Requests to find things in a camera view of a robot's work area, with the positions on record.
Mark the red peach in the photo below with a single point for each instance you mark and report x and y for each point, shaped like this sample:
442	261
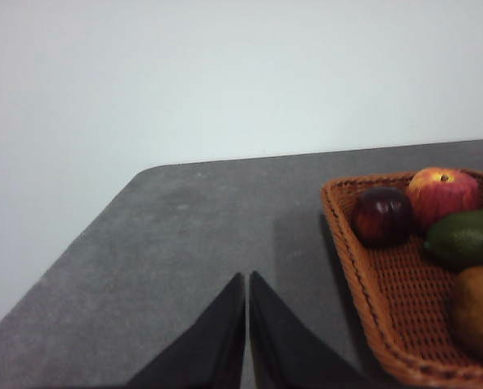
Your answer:
444	198

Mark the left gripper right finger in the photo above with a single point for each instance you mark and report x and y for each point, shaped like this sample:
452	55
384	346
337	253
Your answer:
282	348

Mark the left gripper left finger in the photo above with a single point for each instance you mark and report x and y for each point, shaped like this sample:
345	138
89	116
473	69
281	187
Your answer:
213	348

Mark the green avocado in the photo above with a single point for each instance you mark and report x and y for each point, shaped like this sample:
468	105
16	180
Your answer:
468	239

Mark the brown kiwi fruit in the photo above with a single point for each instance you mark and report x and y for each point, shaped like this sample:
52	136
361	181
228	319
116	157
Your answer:
480	312

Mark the dark purple plum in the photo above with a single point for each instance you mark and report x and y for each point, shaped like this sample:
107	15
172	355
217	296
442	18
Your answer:
383	216

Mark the brown wicker basket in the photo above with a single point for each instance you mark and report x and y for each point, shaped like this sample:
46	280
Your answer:
395	291

